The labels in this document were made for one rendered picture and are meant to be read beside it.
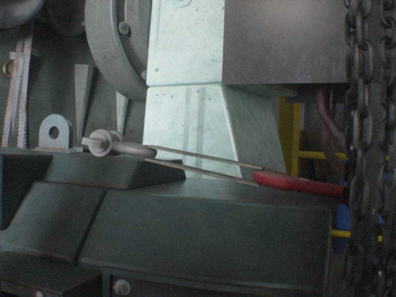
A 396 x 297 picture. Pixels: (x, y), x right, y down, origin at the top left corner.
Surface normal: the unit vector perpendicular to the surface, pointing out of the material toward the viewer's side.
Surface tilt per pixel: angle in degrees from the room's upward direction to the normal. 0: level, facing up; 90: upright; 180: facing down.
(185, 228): 45
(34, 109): 90
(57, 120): 90
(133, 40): 126
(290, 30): 90
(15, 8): 85
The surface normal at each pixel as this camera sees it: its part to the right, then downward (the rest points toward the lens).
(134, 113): 0.80, 0.04
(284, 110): -0.59, -0.04
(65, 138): -0.29, -0.02
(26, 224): -0.16, -0.72
